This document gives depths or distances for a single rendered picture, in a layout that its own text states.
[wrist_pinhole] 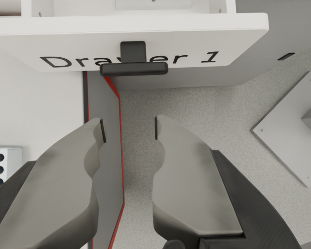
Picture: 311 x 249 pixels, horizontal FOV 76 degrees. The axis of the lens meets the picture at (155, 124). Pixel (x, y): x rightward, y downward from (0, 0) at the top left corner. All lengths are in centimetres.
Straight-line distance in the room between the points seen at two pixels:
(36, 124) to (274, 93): 124
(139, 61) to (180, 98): 94
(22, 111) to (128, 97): 79
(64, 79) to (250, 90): 109
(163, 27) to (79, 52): 11
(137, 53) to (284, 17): 42
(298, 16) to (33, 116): 59
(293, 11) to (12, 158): 61
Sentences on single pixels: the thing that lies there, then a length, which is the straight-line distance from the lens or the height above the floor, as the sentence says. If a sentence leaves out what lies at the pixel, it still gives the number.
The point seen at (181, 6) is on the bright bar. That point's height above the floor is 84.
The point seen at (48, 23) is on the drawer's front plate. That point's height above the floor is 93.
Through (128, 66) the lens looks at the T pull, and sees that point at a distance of 22.
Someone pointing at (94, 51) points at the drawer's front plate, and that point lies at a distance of 26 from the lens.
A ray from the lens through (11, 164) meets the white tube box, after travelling 40.
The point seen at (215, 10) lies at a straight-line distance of 33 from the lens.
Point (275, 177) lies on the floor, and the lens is 137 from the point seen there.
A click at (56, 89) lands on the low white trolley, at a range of 40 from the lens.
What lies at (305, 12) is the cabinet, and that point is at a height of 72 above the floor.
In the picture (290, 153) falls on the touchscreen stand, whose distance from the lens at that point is 136.
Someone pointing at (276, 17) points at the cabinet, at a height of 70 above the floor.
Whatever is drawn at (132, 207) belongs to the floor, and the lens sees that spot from 119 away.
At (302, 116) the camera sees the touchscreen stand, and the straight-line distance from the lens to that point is 141.
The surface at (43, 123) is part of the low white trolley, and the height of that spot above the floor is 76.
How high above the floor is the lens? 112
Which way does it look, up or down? 85 degrees down
